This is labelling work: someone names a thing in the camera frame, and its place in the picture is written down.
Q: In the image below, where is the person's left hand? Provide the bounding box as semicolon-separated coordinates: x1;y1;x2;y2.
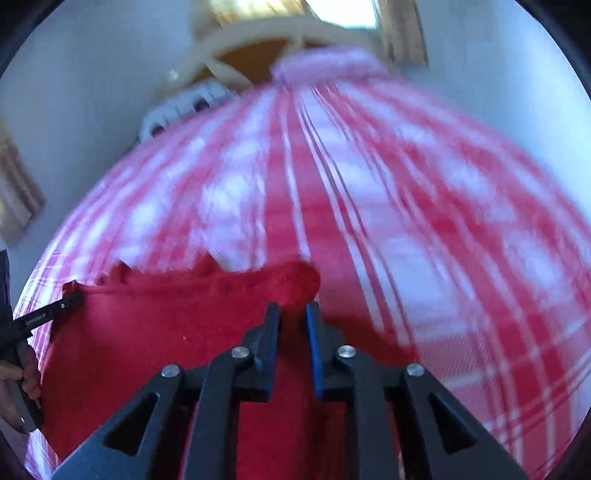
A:
0;345;43;433

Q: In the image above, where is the pink floral pillow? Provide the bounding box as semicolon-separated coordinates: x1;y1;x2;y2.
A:
270;45;389;86

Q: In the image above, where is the cream and wood headboard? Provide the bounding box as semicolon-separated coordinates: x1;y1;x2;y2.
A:
159;19;334;94

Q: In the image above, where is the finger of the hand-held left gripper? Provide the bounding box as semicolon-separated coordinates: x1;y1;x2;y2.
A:
12;292;85;334

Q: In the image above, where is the window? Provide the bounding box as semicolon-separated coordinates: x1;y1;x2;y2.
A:
307;0;382;31

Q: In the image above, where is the red beaded knit sweater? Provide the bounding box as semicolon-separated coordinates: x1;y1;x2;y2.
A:
41;252;416;480

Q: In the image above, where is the narrow beige floral curtain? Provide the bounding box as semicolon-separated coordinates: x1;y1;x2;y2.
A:
390;0;430;71

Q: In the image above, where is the beige side curtain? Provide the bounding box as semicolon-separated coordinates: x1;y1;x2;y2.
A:
0;121;47;248

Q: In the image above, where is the wide yellow window curtain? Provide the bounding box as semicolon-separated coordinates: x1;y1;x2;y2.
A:
193;0;324;29

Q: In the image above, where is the white patterned pillow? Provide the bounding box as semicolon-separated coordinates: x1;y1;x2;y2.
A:
137;78;242;145

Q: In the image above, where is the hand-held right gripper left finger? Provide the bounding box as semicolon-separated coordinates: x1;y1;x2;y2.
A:
52;302;282;480

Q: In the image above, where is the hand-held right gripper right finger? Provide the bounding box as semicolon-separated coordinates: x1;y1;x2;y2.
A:
305;302;530;480

